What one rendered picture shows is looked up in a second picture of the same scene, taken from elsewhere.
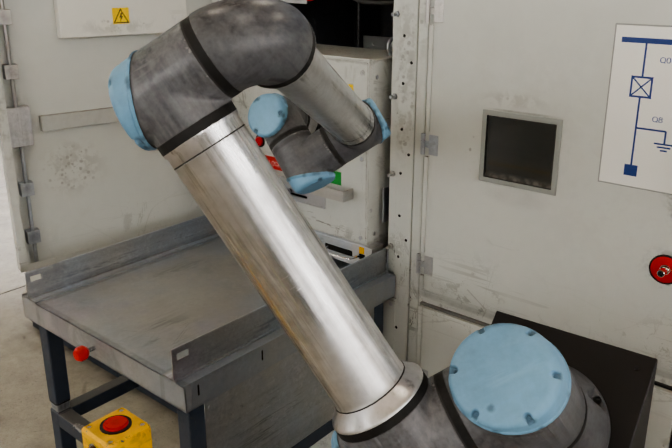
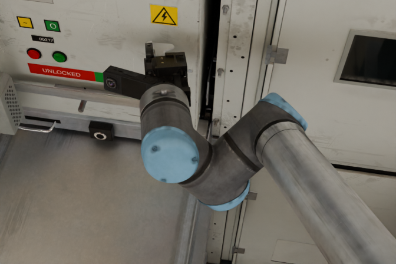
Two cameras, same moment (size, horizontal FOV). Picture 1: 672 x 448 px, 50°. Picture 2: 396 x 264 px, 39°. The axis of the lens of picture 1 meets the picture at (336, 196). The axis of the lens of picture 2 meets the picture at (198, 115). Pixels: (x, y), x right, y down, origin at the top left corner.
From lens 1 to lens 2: 1.19 m
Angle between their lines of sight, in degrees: 44
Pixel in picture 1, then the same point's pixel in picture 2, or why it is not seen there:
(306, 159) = (229, 187)
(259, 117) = (165, 167)
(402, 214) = (231, 99)
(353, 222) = not seen: hidden behind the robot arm
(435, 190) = (279, 88)
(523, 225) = (375, 110)
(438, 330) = not seen: hidden behind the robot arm
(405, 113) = (240, 23)
